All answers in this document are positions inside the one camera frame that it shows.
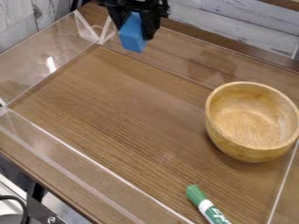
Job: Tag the black table leg frame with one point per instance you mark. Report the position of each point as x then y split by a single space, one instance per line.
39 214

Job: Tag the blue rectangular block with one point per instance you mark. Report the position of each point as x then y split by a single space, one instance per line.
131 34

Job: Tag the green dry erase marker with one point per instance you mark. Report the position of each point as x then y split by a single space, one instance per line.
211 213

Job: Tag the brown wooden bowl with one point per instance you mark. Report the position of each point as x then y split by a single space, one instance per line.
251 121

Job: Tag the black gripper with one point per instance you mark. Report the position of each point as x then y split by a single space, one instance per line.
152 9

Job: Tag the clear acrylic tray wall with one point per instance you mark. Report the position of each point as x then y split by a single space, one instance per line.
104 125

